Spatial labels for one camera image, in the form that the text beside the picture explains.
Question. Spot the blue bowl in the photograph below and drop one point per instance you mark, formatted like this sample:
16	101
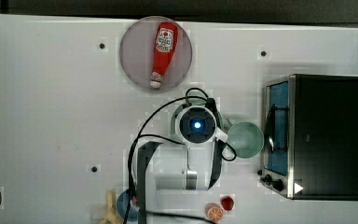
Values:
125	206

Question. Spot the green mug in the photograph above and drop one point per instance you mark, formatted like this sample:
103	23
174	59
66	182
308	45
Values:
245	137

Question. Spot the green oval strainer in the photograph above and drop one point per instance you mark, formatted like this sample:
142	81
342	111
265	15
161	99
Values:
198	124

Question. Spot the grey round plate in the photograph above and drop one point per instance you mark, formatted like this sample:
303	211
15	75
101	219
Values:
136	54

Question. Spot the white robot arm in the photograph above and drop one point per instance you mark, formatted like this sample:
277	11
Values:
191	161

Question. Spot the orange slice toy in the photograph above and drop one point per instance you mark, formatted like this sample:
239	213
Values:
213	212

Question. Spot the black toaster oven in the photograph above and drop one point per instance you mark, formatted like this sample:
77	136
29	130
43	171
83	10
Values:
310	126

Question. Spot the red ketchup bottle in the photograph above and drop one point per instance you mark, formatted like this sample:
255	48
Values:
164	47

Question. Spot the peeled banana toy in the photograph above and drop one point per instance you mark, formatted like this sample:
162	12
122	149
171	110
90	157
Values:
108	214

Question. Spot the red strawberry toy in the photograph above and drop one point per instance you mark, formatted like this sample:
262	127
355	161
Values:
227	203

